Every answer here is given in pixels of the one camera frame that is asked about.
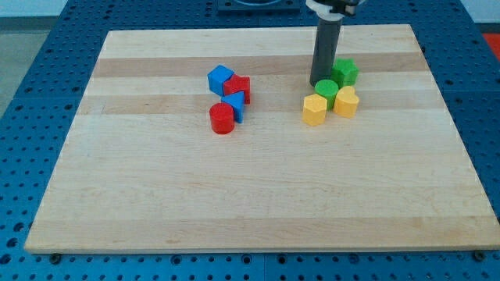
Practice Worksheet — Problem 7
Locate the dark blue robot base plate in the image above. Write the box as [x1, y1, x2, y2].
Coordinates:
[215, 0, 302, 14]

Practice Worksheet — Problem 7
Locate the yellow heart block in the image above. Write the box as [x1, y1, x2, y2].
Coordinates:
[333, 86, 359, 119]

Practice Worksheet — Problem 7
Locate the green star block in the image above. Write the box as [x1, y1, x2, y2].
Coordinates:
[330, 58, 359, 88]

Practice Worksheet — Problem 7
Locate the yellow hexagon block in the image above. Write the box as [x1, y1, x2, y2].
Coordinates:
[302, 94, 327, 126]

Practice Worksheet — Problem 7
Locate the blue triangle block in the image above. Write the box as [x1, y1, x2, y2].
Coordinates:
[221, 91, 245, 123]

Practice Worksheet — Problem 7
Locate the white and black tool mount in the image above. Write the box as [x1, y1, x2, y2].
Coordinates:
[305, 0, 366, 20]

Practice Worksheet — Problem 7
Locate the blue cube block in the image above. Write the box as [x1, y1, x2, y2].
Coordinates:
[207, 65, 234, 96]

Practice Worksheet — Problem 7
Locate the green cylinder block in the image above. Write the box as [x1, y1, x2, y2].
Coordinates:
[314, 80, 339, 110]

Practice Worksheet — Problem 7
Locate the red star block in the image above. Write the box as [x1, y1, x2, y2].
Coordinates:
[223, 74, 251, 105]

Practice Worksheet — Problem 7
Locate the red cylinder block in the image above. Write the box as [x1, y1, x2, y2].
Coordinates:
[209, 102, 234, 134]

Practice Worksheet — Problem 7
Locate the light wooden board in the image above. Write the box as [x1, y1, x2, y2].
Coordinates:
[24, 24, 499, 254]

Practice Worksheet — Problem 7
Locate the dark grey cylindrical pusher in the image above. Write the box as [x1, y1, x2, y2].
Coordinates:
[309, 19, 342, 87]

